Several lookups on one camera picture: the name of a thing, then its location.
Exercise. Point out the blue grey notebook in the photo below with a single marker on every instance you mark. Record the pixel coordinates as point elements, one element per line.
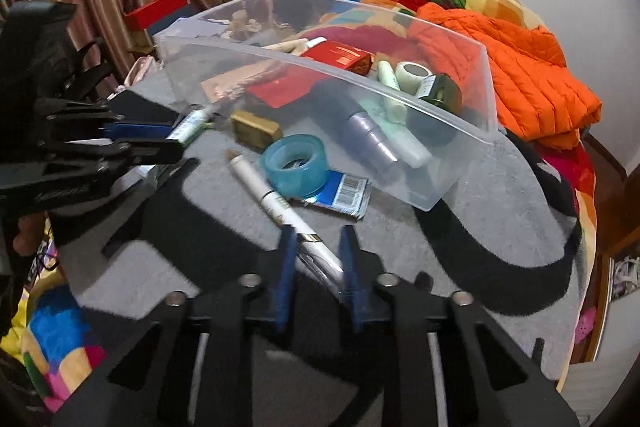
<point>197,28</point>

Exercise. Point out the pink slipper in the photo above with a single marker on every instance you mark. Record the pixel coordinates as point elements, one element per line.
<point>586,324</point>

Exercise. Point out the beige tube white cap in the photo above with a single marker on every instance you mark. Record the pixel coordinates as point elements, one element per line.
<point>295,46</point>

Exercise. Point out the pink pouch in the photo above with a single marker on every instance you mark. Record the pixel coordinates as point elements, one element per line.
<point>140,72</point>

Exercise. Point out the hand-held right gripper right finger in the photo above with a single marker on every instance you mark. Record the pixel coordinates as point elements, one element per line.
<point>350,277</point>

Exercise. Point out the person's left hand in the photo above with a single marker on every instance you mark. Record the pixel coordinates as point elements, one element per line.
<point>29,231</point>

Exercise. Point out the dark green bottle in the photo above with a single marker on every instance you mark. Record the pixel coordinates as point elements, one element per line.
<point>442,94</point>

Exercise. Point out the white sneakers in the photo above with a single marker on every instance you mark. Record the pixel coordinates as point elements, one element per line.
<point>627,277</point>

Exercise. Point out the grey black blanket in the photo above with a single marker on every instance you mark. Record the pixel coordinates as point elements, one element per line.
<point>450,267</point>

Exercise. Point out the yellow-brown eraser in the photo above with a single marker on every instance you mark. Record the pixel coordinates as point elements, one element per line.
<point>255,129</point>

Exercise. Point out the white tape roll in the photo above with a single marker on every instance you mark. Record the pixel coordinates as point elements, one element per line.
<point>414,71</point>

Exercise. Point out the dark grey cosmetic bottle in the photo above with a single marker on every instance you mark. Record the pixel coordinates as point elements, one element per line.
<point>365,132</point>

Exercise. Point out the red paper packet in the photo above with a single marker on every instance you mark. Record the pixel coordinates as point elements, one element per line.
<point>340,57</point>

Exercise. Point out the blue tape roll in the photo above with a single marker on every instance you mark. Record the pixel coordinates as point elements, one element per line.
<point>295,172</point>

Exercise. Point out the orange down jacket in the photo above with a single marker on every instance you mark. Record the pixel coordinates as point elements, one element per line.
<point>515,72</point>

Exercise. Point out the red box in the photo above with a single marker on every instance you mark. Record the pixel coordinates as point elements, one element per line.
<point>160,9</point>

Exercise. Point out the clear plastic storage bin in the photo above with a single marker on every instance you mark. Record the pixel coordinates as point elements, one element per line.
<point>450,147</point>

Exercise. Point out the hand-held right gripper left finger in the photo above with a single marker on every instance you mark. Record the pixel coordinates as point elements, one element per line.
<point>282,277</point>

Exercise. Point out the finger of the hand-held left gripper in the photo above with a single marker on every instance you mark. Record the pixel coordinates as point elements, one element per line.
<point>155,153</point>
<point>150,112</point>

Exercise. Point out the white green marker pen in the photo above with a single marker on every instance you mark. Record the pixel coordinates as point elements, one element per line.
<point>192,124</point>

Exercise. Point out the blue foil packet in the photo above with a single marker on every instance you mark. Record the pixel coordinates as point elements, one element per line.
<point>345,197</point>

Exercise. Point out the mint green tube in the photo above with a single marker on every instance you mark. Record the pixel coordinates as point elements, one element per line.
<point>395,107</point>

